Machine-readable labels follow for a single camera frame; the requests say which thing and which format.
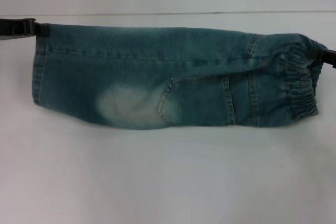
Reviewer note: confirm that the blue denim shorts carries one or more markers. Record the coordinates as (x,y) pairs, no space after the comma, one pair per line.
(131,77)

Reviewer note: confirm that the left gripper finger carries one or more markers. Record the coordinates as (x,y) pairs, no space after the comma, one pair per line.
(15,27)

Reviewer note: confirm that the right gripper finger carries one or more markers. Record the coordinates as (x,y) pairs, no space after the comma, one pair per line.
(328,57)

